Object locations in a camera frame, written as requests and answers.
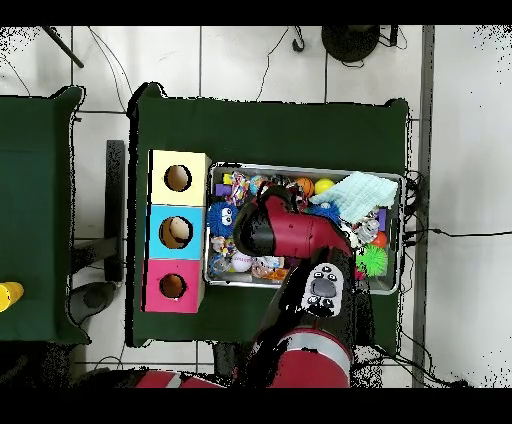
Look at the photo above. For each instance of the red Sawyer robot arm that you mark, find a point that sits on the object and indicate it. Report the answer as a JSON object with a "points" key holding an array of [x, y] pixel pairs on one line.
{"points": [[300, 236]]}

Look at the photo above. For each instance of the wooden box with three holes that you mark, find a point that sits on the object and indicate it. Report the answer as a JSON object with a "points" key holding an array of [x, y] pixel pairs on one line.
{"points": [[176, 236]]}

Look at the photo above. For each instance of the shallow silver mesh bin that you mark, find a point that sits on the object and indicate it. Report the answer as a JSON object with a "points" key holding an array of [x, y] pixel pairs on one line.
{"points": [[380, 284]]}

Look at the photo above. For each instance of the blue spiky ball with eyes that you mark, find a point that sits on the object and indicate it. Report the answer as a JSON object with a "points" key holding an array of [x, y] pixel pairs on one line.
{"points": [[220, 218]]}

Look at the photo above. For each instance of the white baseball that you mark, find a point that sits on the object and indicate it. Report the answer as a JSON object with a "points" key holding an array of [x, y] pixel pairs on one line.
{"points": [[242, 262]]}

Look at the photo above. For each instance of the orange toy basketball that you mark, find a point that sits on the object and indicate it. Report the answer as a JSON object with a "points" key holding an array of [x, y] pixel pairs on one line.
{"points": [[306, 186]]}

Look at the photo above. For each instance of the orange plastic block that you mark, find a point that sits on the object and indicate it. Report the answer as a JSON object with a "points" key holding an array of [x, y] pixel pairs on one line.
{"points": [[278, 274]]}

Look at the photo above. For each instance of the yellow ball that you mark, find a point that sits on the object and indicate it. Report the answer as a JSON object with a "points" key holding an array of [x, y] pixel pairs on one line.
{"points": [[324, 186]]}

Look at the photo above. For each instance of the dark green tablecloth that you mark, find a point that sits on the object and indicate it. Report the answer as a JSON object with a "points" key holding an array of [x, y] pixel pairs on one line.
{"points": [[36, 120], [260, 132]]}

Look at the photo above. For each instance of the light blue waffle cloth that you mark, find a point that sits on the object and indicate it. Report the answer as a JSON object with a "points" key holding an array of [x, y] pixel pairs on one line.
{"points": [[356, 194]]}

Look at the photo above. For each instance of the green spiky ball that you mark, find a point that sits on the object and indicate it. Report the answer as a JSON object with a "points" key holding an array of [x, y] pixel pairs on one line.
{"points": [[372, 260]]}

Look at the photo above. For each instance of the black upright panel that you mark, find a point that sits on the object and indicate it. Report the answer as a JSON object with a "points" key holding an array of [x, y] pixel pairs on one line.
{"points": [[115, 200]]}

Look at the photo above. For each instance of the black round stand base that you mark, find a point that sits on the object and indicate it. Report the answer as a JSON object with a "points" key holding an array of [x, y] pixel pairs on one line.
{"points": [[350, 42]]}

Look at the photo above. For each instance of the black rod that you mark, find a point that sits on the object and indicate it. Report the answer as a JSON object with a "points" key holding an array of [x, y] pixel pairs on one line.
{"points": [[64, 48]]}

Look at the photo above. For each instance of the yellow plastic toy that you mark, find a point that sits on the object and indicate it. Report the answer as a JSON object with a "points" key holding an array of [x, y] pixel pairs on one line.
{"points": [[10, 295]]}

